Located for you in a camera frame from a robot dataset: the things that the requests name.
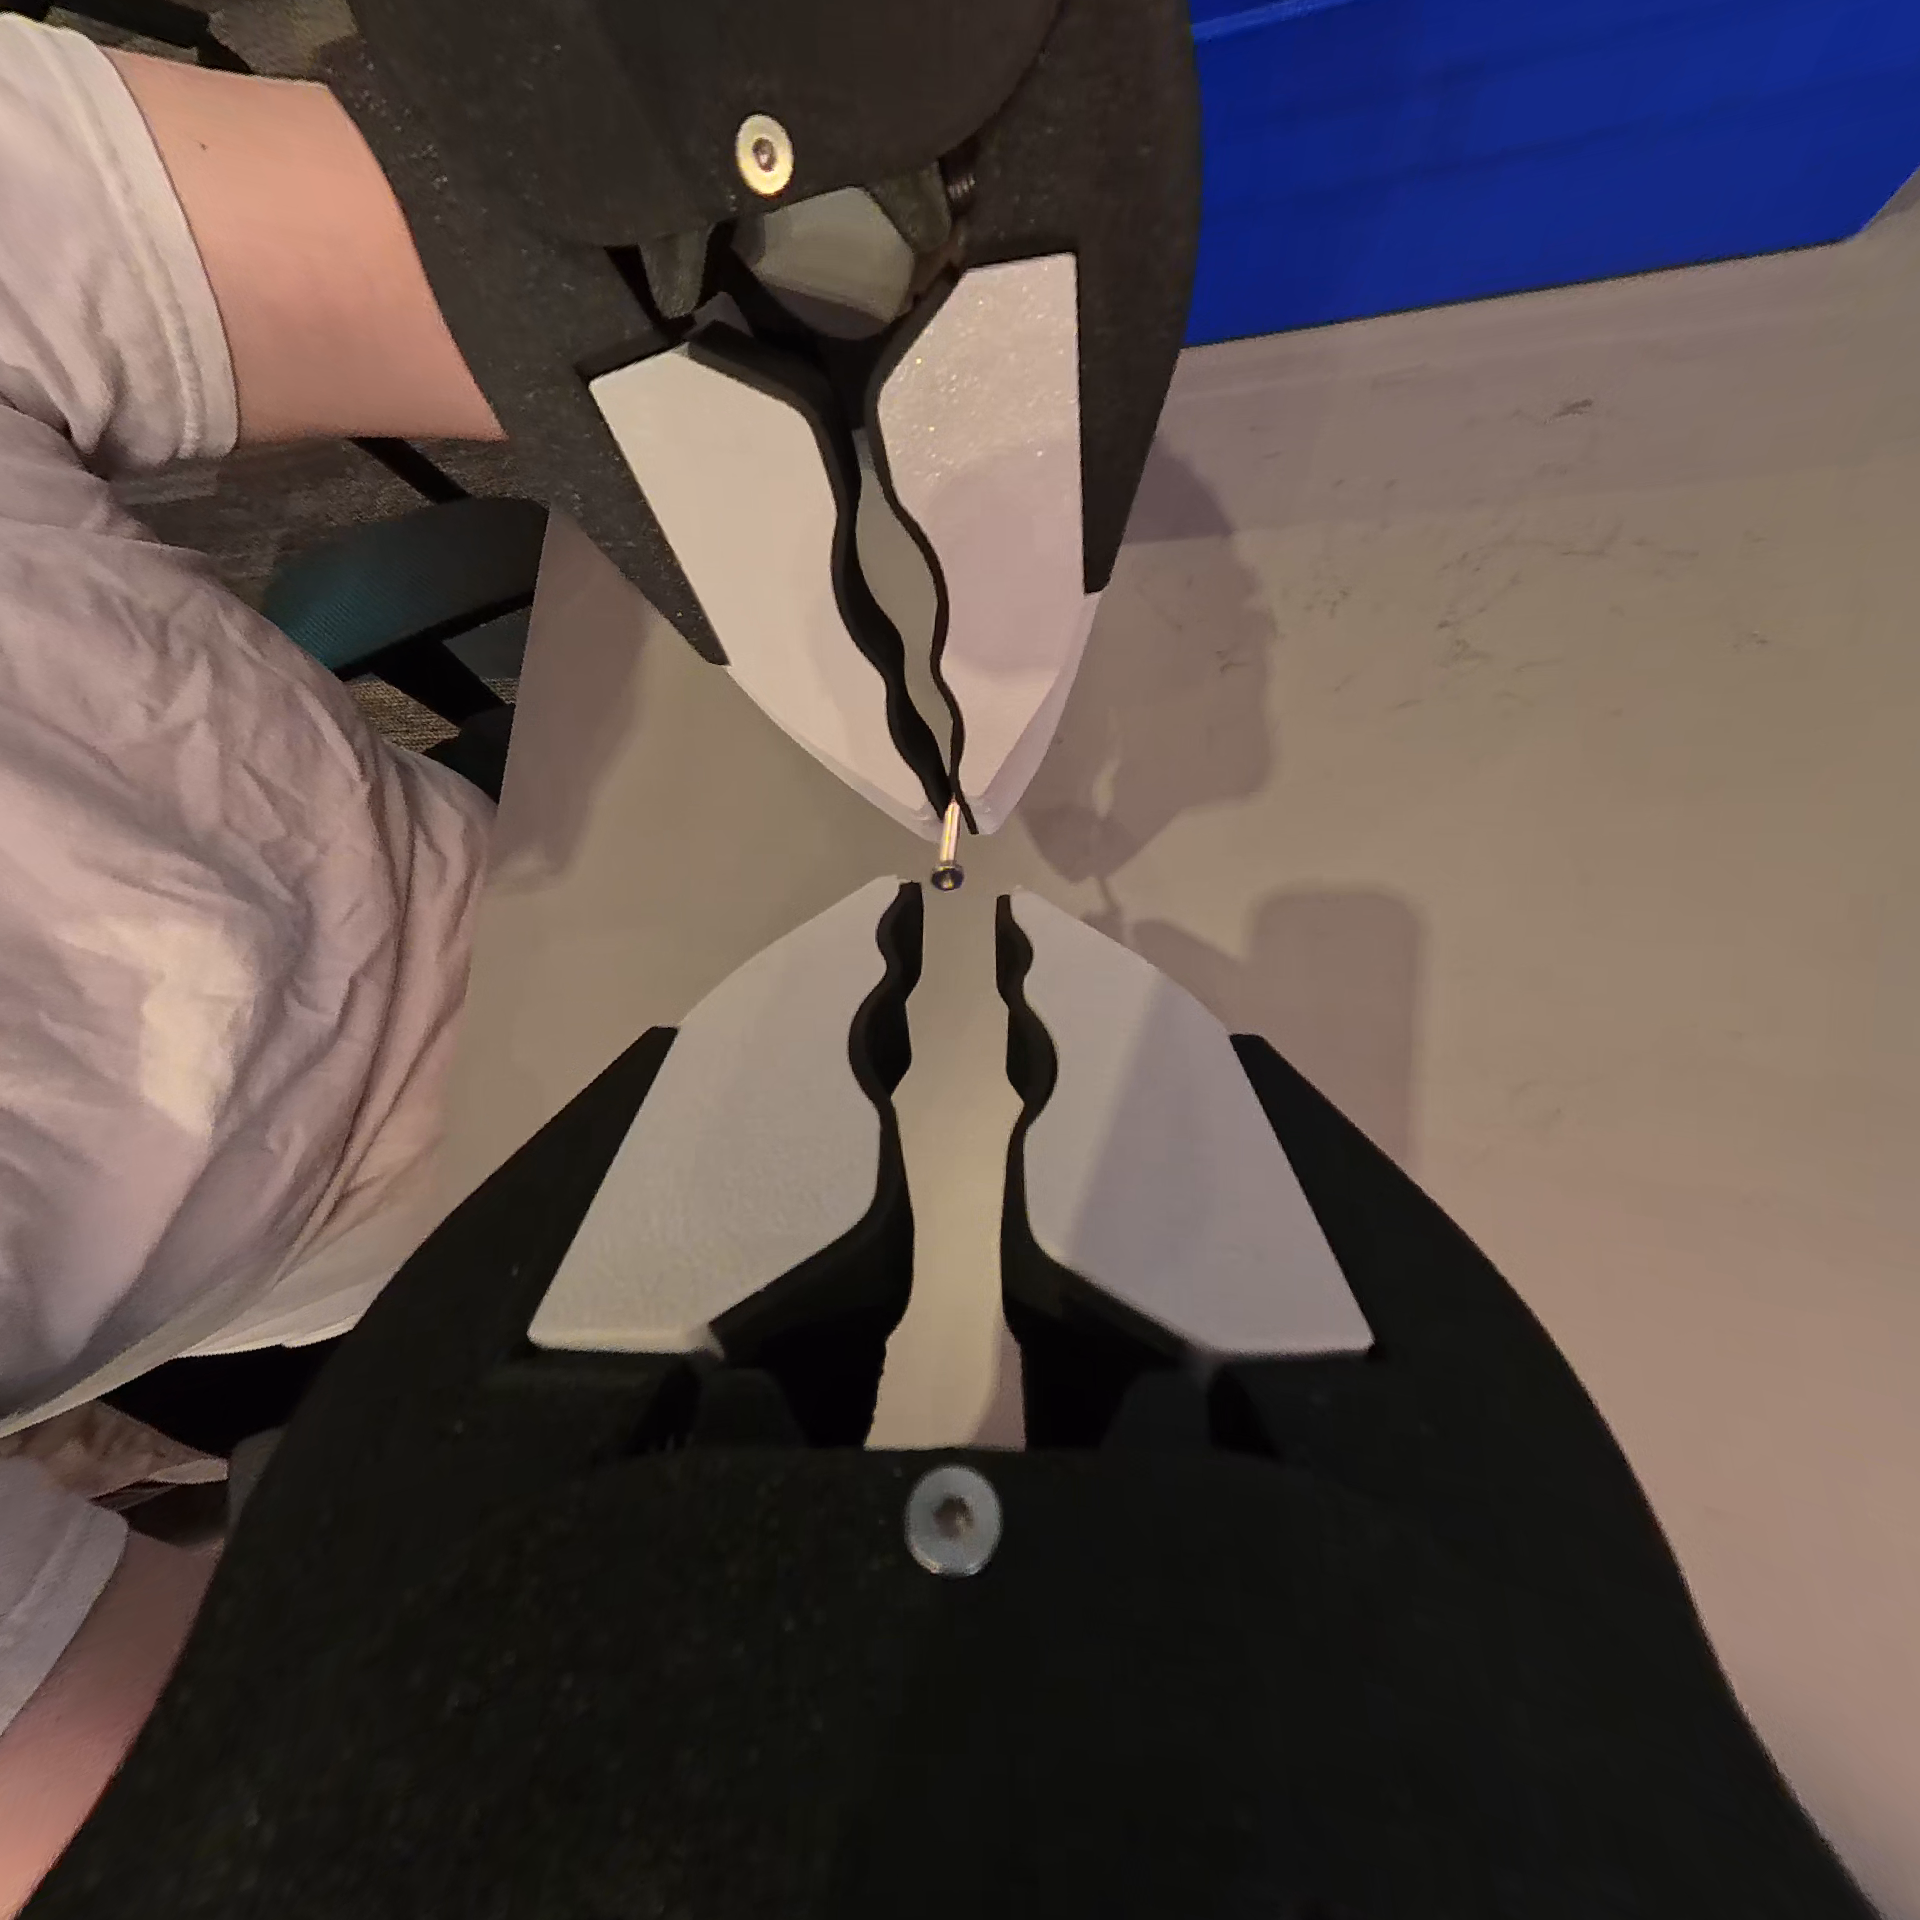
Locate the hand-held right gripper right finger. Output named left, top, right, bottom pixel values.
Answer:
left=993, top=892, right=1375, bottom=1367

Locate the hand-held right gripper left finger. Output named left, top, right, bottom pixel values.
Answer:
left=527, top=880, right=921, bottom=1364

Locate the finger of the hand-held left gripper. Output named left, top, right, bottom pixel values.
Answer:
left=586, top=304, right=962, bottom=837
left=873, top=251, right=1105, bottom=839

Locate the blue bin with divider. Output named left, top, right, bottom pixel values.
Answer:
left=1184, top=0, right=1920, bottom=351

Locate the person's left forearm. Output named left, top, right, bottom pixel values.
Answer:
left=112, top=47, right=506, bottom=448

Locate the operator in white shirt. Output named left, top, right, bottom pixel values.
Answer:
left=0, top=16, right=501, bottom=1729

